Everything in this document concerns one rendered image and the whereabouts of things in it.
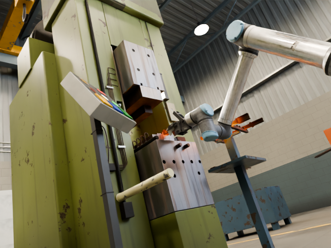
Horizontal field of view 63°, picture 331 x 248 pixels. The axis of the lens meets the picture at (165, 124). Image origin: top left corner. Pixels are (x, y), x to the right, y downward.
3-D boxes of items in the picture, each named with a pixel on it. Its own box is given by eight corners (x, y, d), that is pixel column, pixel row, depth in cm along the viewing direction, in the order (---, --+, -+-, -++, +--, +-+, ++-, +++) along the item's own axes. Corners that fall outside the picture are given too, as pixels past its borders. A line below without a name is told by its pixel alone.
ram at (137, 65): (172, 93, 214) (160, 53, 229) (134, 83, 188) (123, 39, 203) (141, 117, 240) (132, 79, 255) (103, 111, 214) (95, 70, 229)
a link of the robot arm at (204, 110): (207, 115, 155) (202, 100, 158) (191, 124, 163) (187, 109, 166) (216, 117, 161) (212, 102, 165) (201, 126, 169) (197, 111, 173)
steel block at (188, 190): (214, 203, 177) (195, 141, 194) (174, 211, 151) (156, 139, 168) (160, 222, 212) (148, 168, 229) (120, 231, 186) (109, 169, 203)
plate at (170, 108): (179, 121, 223) (174, 103, 230) (171, 120, 217) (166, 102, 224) (177, 122, 225) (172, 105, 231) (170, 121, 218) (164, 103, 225)
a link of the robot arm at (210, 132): (224, 137, 159) (217, 118, 163) (212, 136, 151) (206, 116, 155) (212, 142, 165) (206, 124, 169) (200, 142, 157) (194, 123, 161)
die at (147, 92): (163, 100, 201) (160, 89, 205) (142, 96, 187) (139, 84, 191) (131, 125, 227) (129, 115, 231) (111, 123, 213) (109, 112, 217)
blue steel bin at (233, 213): (294, 222, 513) (278, 185, 540) (280, 229, 453) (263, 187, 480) (239, 235, 579) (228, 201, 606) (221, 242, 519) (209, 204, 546)
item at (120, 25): (150, 57, 241) (139, 18, 259) (111, 44, 213) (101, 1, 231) (123, 83, 268) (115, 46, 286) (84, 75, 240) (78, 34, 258)
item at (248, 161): (266, 160, 207) (265, 158, 208) (246, 157, 176) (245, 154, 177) (232, 173, 222) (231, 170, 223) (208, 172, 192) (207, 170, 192)
